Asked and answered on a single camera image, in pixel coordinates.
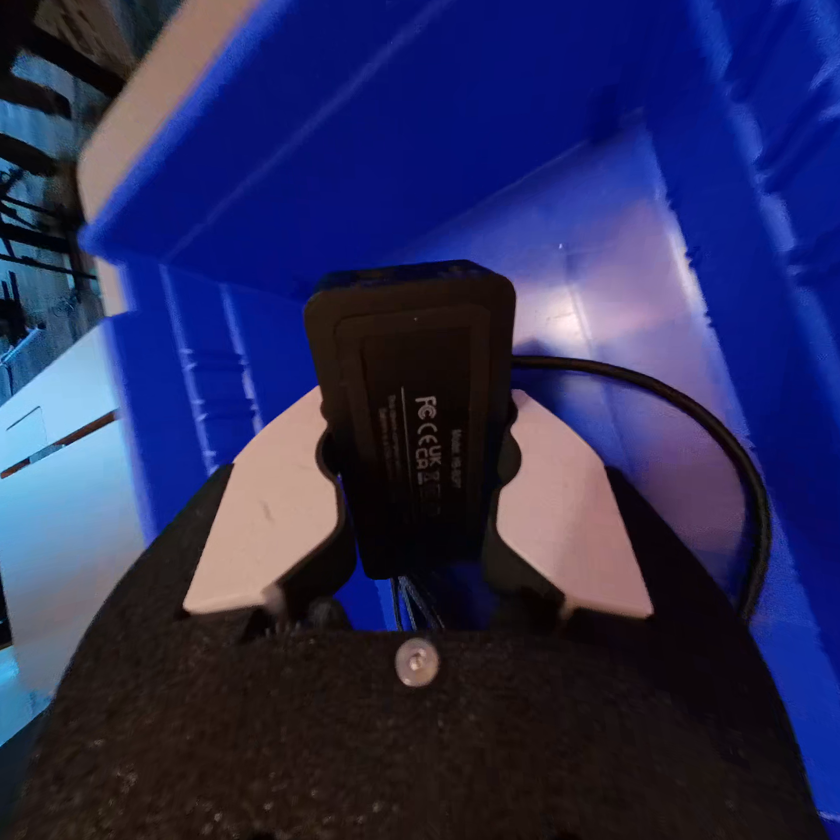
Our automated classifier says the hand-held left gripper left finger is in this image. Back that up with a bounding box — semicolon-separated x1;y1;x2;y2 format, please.
182;384;361;616

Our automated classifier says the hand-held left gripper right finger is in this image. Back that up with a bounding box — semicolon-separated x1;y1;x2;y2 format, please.
481;389;655;623

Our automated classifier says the black usb cable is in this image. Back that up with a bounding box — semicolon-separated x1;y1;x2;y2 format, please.
392;354;773;632

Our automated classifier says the black usb hub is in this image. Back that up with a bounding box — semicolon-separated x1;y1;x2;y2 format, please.
303;261;517;580

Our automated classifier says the blue plastic bin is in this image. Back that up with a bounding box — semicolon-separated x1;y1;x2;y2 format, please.
77;0;840;840

